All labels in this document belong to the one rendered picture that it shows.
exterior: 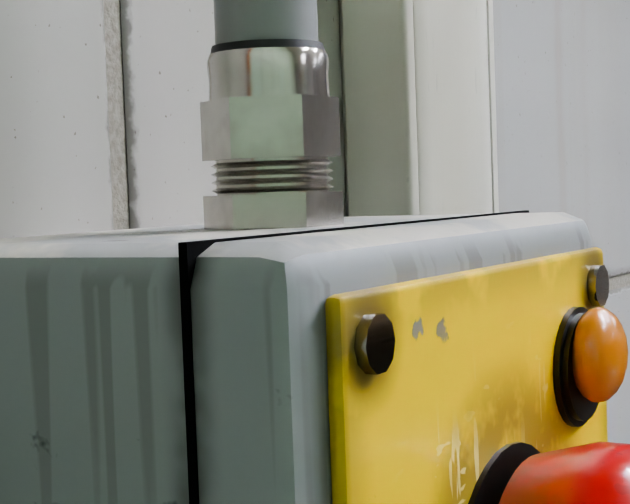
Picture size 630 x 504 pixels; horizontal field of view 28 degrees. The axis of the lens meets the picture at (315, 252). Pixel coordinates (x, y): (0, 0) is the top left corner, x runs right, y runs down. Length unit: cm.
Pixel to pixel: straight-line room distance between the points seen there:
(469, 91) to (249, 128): 12
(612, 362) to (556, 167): 21
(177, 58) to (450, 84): 8
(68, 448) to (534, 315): 7
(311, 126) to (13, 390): 6
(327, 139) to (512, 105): 19
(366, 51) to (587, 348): 11
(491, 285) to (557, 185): 23
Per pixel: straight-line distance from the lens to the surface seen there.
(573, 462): 17
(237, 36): 19
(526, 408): 19
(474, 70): 30
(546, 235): 20
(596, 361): 20
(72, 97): 21
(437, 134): 28
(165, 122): 23
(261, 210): 18
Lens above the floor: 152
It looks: 3 degrees down
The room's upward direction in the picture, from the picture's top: 2 degrees counter-clockwise
